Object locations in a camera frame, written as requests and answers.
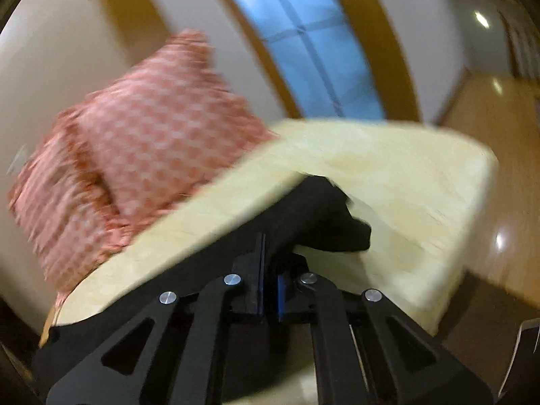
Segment wooden window frame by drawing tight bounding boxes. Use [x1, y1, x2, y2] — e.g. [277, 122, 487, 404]
[90, 0, 423, 122]

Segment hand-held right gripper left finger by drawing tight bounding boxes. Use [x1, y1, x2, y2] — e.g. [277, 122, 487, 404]
[46, 233, 267, 405]

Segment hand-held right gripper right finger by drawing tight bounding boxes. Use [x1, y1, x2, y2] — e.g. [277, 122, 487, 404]
[277, 254, 493, 405]

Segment blue glass window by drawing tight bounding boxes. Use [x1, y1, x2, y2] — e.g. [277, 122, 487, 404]
[210, 0, 385, 119]

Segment cream bed mattress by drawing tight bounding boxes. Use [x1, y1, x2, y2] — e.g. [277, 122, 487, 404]
[40, 119, 498, 405]

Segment red checkered pillow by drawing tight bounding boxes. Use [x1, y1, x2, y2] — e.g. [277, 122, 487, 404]
[8, 110, 140, 304]
[78, 29, 279, 220]

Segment black pants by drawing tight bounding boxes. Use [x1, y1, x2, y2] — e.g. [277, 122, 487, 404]
[33, 175, 373, 389]

